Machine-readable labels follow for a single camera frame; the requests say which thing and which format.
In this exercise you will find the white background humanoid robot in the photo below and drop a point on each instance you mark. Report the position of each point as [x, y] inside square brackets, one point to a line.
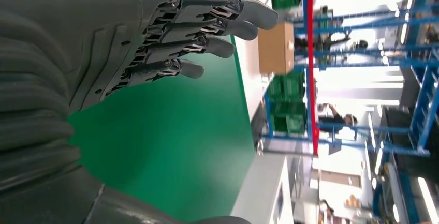
[325, 37]

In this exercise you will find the white side table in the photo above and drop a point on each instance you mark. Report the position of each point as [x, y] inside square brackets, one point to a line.
[260, 195]

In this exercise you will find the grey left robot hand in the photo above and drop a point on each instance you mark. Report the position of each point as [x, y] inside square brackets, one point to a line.
[85, 27]

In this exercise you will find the blue metal shelf rack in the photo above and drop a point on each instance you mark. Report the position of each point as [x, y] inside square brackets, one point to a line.
[422, 112]

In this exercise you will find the person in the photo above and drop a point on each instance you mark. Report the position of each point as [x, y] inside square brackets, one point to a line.
[325, 212]
[334, 119]

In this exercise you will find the green table mat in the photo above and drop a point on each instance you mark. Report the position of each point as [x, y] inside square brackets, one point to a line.
[164, 130]

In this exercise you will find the cardboard box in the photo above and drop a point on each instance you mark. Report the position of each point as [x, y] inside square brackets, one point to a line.
[276, 49]

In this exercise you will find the red metal bar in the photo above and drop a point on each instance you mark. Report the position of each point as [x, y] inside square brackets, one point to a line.
[310, 78]

